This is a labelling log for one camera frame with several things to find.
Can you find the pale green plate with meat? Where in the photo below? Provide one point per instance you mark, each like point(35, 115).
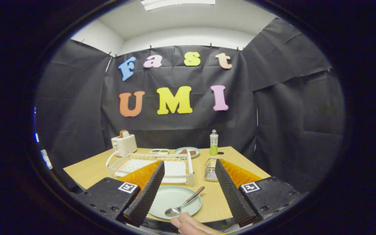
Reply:
point(188, 149)

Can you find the brown bread slice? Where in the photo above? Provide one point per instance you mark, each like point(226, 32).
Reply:
point(124, 133)

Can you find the small white sauce tray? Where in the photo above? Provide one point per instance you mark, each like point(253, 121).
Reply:
point(158, 151)

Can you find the cream white toaster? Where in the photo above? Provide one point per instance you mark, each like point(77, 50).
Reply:
point(125, 145)

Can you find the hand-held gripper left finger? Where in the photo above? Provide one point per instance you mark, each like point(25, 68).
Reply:
point(147, 194)

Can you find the green tea bottle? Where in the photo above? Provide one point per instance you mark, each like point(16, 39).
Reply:
point(213, 143)

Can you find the brown meat piece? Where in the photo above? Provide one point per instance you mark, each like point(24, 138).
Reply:
point(183, 151)
point(192, 152)

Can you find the black backdrop cloth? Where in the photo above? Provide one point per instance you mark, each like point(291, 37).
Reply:
point(181, 127)

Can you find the ceiling light panel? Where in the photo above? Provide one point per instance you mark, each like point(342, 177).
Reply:
point(178, 3)

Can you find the white dish rack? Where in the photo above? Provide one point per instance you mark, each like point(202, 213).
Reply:
point(132, 164)

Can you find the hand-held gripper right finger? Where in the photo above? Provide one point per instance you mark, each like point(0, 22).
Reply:
point(232, 192)

